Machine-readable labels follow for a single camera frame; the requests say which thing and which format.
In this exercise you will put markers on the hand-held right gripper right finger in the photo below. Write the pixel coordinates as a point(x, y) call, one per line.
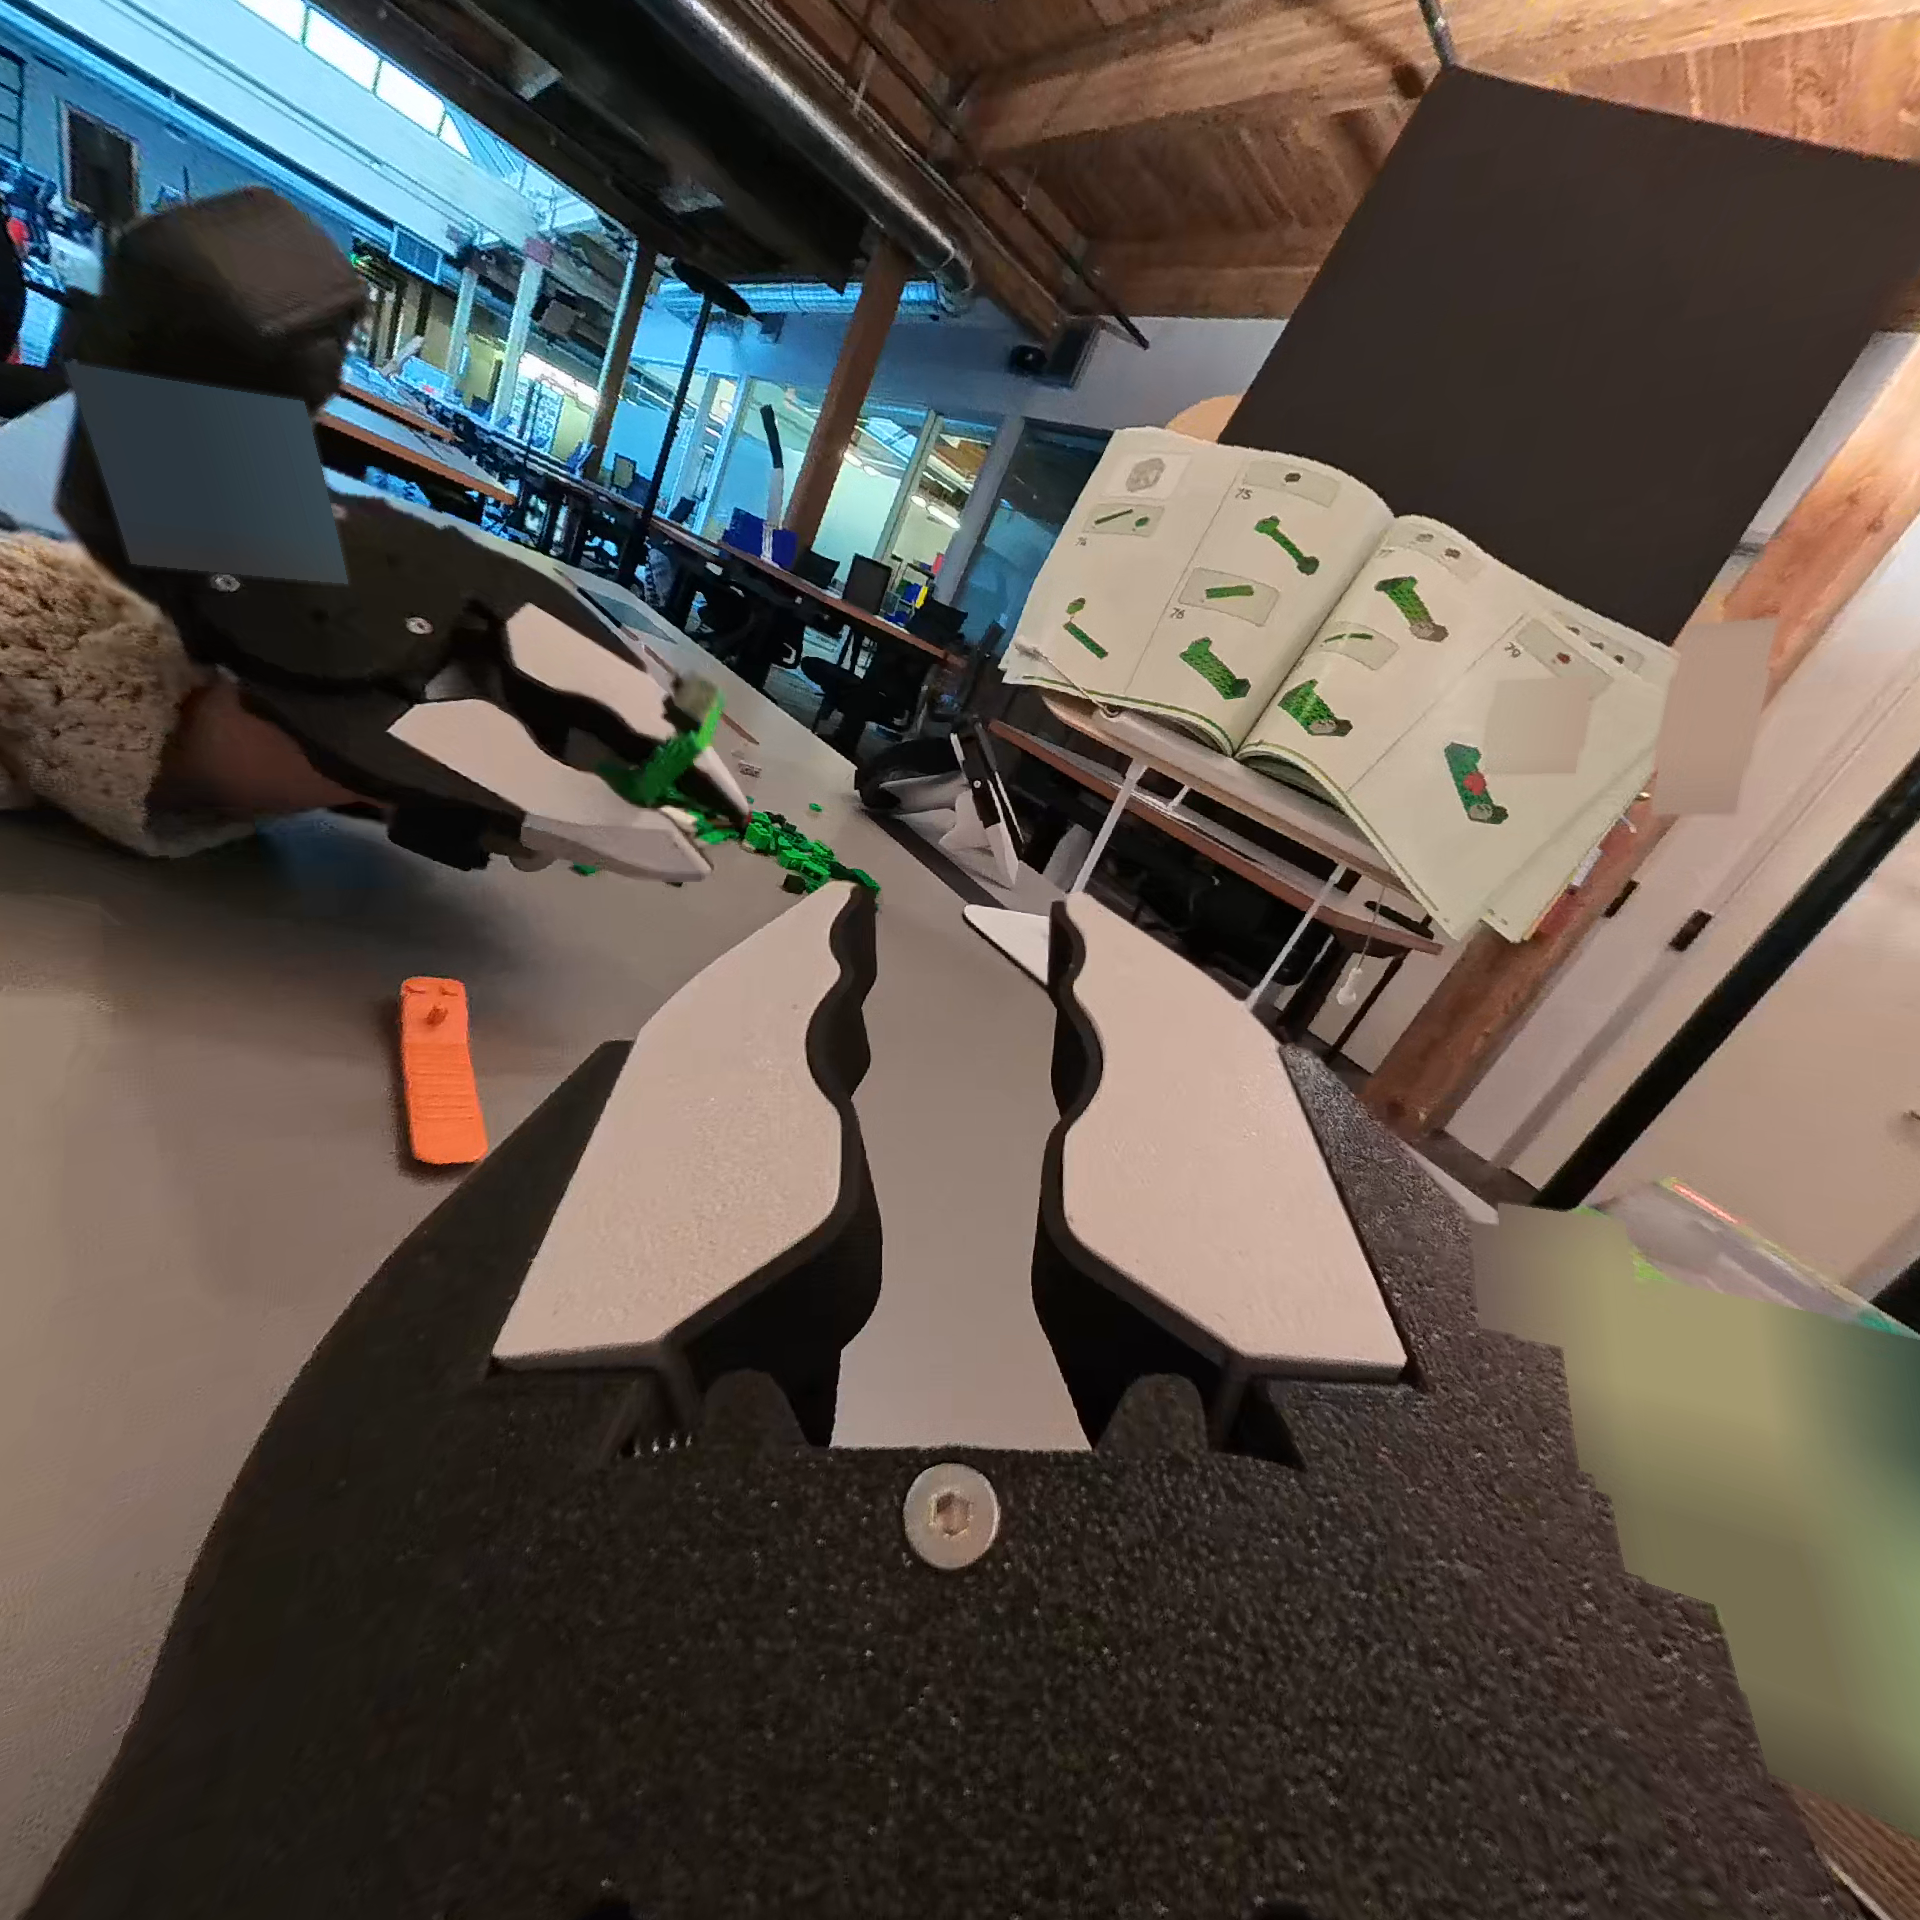
point(1214, 1201)

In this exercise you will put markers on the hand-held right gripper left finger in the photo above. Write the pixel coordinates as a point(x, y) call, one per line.
point(704, 1185)

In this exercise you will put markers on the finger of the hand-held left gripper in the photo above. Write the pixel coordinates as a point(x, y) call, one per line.
point(599, 661)
point(569, 811)

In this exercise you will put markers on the green lego plate assembly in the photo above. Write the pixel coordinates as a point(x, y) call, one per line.
point(661, 757)

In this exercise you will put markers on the person's left forearm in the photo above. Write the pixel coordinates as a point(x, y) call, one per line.
point(89, 675)

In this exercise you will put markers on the pile of lego pieces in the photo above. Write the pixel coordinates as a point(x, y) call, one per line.
point(796, 850)

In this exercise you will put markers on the orange lego brick separator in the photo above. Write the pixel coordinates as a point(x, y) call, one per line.
point(443, 1074)

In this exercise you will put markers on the green lego box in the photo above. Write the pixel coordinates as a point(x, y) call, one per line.
point(1769, 1261)

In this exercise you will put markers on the lego instruction booklet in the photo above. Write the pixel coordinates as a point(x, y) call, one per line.
point(1319, 645)

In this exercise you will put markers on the person's left hand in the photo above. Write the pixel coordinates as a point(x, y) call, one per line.
point(255, 750)

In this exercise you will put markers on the wooden top desk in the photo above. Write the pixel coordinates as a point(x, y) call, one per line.
point(811, 601)
point(422, 452)

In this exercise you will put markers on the white book stand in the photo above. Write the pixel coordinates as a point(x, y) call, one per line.
point(1037, 932)

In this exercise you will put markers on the white and black device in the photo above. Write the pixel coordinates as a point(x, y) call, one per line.
point(961, 796)

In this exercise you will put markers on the black board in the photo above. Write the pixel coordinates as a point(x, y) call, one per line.
point(1576, 361)

